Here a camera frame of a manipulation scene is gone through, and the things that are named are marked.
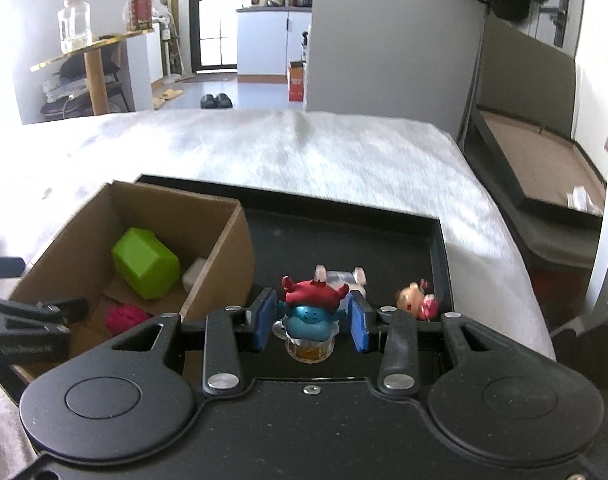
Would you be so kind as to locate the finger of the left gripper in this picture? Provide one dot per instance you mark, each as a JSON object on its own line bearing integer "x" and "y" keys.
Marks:
{"x": 38, "y": 333}
{"x": 11, "y": 267}

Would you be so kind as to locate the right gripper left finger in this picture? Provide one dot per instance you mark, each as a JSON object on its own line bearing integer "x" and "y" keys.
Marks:
{"x": 224, "y": 335}

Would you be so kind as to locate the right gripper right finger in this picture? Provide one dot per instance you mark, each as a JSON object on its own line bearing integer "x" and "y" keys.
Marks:
{"x": 412, "y": 353}

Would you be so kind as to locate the white USB charger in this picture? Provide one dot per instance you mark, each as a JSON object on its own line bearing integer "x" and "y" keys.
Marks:
{"x": 189, "y": 278}

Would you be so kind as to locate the blue red crab figurine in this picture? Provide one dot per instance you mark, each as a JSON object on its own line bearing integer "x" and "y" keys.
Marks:
{"x": 309, "y": 317}

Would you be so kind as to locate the brown cardboard box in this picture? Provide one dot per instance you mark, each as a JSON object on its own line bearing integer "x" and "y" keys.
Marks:
{"x": 79, "y": 263}

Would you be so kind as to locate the pink bear figurine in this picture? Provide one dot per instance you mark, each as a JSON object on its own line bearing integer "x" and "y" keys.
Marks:
{"x": 119, "y": 319}

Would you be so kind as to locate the green cube charger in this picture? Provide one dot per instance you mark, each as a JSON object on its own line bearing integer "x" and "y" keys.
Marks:
{"x": 149, "y": 267}

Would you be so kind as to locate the small red-dress doll figurine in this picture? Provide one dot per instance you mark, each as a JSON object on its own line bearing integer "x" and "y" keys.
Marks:
{"x": 417, "y": 300}

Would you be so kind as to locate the white grey bunny block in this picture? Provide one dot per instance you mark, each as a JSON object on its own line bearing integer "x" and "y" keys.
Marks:
{"x": 355, "y": 280}

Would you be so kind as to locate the black shallow tray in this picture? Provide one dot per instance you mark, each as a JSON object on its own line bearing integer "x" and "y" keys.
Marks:
{"x": 291, "y": 234}

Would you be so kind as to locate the pair of dark slippers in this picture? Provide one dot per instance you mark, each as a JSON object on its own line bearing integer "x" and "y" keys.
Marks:
{"x": 219, "y": 102}

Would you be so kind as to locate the gold round side table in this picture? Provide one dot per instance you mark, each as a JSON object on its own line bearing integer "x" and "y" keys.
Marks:
{"x": 93, "y": 64}

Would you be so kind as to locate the clear glass jar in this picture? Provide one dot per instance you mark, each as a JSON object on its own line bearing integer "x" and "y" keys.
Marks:
{"x": 74, "y": 25}

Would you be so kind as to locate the orange cardboard box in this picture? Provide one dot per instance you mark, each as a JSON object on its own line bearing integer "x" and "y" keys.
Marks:
{"x": 296, "y": 81}

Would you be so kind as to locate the black open storage bench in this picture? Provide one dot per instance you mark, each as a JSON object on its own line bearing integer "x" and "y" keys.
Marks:
{"x": 517, "y": 137}

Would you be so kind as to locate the red tin box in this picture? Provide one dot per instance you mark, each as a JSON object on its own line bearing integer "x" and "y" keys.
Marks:
{"x": 139, "y": 15}

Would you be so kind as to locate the white kitchen cabinet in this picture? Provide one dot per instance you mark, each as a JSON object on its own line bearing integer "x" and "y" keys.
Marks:
{"x": 268, "y": 40}

